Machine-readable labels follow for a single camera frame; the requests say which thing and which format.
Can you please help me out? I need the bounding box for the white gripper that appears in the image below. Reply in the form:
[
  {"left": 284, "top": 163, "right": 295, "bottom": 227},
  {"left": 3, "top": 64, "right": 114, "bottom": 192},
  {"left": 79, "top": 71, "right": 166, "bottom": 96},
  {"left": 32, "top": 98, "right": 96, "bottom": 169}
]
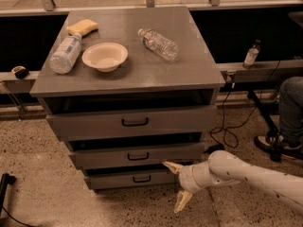
[{"left": 163, "top": 161, "right": 217, "bottom": 214}]

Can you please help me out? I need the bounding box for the grey bottom drawer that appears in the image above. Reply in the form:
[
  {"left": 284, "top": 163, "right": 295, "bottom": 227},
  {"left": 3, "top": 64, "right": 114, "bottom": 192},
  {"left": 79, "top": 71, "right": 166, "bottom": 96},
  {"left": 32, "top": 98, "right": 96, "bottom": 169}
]
[{"left": 84, "top": 166, "right": 178, "bottom": 190}]

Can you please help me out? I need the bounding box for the grey drawer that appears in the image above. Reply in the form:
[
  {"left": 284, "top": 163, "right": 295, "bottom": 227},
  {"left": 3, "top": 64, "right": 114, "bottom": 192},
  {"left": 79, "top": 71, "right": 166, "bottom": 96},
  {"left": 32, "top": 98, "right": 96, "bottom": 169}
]
[
  {"left": 84, "top": 166, "right": 178, "bottom": 190},
  {"left": 69, "top": 142, "right": 205, "bottom": 169},
  {"left": 46, "top": 105, "right": 217, "bottom": 141}
]

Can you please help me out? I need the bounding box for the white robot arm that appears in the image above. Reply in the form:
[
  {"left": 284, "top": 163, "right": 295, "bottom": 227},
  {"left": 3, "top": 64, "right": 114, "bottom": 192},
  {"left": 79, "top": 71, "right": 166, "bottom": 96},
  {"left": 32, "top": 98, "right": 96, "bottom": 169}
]
[{"left": 163, "top": 150, "right": 303, "bottom": 214}]

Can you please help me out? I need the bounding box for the grey middle drawer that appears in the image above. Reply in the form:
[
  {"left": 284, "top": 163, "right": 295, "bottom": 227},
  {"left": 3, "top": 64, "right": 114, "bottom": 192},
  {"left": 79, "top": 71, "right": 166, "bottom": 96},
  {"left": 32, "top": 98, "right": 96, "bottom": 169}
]
[{"left": 69, "top": 142, "right": 205, "bottom": 169}]

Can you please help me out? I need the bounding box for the grey top drawer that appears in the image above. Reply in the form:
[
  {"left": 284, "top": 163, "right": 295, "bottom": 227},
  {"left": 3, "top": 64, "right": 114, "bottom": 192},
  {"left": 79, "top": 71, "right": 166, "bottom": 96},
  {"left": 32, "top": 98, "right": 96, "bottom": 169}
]
[{"left": 46, "top": 105, "right": 217, "bottom": 141}]

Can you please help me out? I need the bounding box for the grey drawer cabinet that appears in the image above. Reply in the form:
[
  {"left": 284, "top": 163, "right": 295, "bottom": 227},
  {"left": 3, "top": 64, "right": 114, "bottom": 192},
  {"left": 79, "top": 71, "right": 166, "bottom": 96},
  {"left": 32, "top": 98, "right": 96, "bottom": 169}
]
[{"left": 30, "top": 7, "right": 224, "bottom": 178}]

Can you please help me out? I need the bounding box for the black power adapter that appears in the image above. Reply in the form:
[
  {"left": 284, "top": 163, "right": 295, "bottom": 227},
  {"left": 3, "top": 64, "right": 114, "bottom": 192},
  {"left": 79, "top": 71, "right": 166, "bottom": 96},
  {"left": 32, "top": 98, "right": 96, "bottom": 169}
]
[{"left": 205, "top": 144, "right": 225, "bottom": 154}]

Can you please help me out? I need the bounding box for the grey sneaker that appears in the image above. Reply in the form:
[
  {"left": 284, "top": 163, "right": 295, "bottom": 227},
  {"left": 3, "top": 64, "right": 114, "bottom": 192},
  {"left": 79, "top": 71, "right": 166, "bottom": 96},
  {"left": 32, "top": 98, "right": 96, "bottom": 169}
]
[{"left": 254, "top": 135, "right": 303, "bottom": 162}]

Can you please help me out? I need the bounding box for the clear crumpled water bottle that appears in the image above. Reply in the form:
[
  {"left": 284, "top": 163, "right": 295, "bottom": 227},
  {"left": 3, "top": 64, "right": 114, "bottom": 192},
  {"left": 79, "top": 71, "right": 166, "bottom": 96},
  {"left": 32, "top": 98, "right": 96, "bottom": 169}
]
[{"left": 138, "top": 28, "right": 179, "bottom": 61}]

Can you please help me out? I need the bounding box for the person leg in jeans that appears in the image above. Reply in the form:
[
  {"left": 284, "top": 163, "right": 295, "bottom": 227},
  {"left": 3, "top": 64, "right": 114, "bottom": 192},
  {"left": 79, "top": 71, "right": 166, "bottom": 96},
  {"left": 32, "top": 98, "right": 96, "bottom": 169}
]
[{"left": 278, "top": 77, "right": 303, "bottom": 148}]

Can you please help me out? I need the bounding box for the small bottle on ledge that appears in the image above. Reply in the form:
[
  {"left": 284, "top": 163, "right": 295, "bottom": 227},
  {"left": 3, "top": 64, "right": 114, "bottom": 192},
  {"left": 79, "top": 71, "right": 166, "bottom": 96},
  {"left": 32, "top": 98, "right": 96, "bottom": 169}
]
[{"left": 242, "top": 40, "right": 261, "bottom": 68}]

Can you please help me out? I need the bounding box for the white bowl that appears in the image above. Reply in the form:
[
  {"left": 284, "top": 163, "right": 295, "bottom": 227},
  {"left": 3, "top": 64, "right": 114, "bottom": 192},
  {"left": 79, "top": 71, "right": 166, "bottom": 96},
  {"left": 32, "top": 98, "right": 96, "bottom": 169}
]
[{"left": 81, "top": 43, "right": 128, "bottom": 72}]

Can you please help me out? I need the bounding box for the labelled plastic water bottle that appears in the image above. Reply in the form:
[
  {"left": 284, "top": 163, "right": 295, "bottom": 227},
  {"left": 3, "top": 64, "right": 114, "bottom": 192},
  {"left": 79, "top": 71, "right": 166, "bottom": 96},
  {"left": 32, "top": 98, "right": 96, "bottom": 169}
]
[{"left": 49, "top": 33, "right": 81, "bottom": 74}]

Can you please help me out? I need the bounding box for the black stand at left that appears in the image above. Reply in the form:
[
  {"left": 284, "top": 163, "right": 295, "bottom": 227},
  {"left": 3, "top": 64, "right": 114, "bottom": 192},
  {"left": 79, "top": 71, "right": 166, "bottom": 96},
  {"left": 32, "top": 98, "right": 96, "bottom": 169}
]
[{"left": 0, "top": 173, "right": 16, "bottom": 216}]

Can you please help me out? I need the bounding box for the yellow sponge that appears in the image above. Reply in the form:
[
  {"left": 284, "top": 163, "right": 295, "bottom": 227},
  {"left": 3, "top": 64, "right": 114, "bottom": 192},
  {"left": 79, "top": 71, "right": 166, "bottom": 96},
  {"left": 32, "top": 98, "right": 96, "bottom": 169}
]
[{"left": 66, "top": 19, "right": 98, "bottom": 36}]

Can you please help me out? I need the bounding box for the black power cable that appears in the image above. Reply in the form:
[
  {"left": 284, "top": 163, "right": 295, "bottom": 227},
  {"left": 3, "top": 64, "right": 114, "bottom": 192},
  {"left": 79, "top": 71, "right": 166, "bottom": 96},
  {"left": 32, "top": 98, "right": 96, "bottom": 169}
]
[{"left": 209, "top": 60, "right": 282, "bottom": 149}]

